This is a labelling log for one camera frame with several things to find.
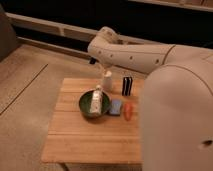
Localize black bracket on rail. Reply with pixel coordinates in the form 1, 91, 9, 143
89, 57, 97, 65

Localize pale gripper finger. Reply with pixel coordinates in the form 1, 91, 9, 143
98, 64, 107, 76

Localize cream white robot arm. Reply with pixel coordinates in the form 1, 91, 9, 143
87, 27, 213, 171

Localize blue sponge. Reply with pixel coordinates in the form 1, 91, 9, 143
109, 99, 122, 115

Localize dark green bowl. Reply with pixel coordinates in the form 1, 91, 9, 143
78, 91, 111, 119

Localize wooden table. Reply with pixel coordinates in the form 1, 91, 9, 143
41, 78, 143, 164

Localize white tube in bowl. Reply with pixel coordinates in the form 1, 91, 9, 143
90, 85, 103, 115

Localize white ceramic cup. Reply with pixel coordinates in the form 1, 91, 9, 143
102, 71, 112, 92

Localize orange carrot toy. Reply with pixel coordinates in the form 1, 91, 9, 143
124, 103, 133, 121

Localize black striped eraser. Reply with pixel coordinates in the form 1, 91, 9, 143
122, 77, 133, 96

